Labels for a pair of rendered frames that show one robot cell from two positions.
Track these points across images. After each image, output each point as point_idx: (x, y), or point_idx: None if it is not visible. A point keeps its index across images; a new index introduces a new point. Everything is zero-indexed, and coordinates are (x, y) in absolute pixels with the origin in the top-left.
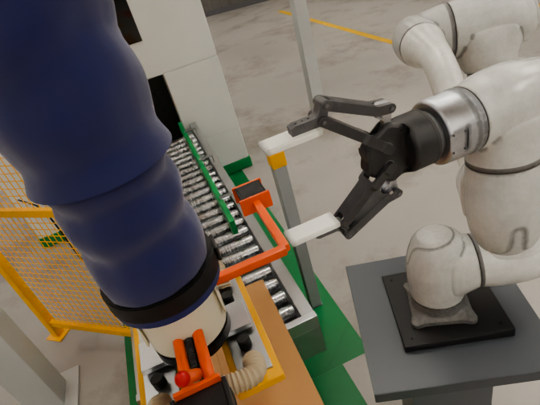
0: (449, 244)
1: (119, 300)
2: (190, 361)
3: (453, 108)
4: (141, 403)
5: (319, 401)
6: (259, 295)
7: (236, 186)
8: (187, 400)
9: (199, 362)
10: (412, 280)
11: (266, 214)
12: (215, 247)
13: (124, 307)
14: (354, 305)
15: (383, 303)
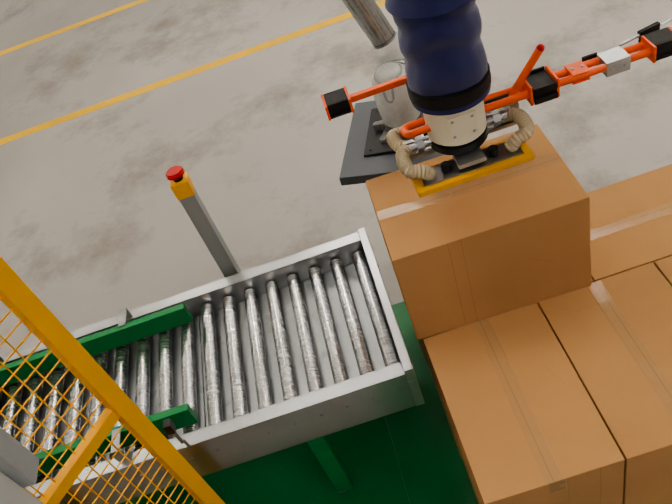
0: (400, 64)
1: (484, 70)
2: (503, 96)
3: None
4: (505, 163)
5: (492, 139)
6: (384, 179)
7: (325, 105)
8: (533, 86)
9: (505, 93)
10: (402, 107)
11: (372, 87)
12: None
13: (485, 75)
14: (385, 173)
15: (390, 156)
